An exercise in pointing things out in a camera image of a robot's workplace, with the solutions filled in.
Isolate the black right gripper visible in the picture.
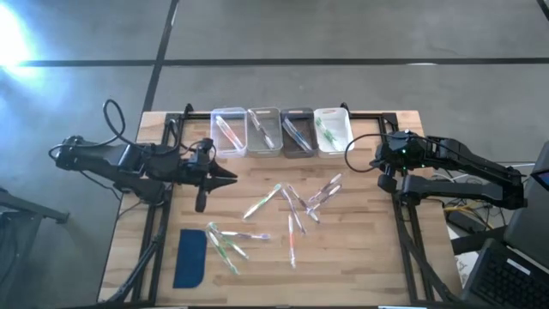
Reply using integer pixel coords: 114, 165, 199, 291
369, 143, 407, 194

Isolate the black metal stand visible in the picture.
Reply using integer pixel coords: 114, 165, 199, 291
0, 186, 70, 309

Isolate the dark blue mat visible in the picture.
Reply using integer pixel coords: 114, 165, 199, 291
172, 228, 208, 289

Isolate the black power brick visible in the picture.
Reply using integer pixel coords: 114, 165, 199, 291
447, 209, 484, 235

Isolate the blue toothbrush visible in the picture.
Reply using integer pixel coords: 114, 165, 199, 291
286, 122, 313, 155
282, 118, 311, 152
281, 116, 306, 147

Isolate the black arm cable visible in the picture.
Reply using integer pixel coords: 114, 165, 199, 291
49, 99, 214, 158
344, 133, 391, 173

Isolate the black support bar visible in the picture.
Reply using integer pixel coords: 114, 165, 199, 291
449, 226, 514, 255

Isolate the white paper sheet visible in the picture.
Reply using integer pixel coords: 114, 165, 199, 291
453, 251, 478, 287

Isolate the open black keyboard laptop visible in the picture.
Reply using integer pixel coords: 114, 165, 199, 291
461, 238, 549, 309

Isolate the light grey plastic bin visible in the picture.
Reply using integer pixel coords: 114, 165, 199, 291
246, 106, 284, 158

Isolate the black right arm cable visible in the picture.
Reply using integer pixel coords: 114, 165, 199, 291
344, 133, 391, 173

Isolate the white plastic bin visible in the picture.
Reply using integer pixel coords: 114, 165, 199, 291
313, 106, 355, 158

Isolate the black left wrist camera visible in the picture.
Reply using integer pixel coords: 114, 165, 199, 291
196, 137, 216, 162

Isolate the yellow cable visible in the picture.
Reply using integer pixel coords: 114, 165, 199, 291
443, 204, 488, 215

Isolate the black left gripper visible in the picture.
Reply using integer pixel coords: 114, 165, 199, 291
183, 147, 238, 214

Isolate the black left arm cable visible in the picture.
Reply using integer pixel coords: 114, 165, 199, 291
49, 99, 214, 158

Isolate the clear plastic bin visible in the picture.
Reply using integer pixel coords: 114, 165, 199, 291
209, 106, 249, 158

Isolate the grey laptop screen back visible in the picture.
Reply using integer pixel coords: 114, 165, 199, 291
502, 141, 549, 270

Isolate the dark grey plastic bin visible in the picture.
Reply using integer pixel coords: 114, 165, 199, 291
281, 107, 318, 159

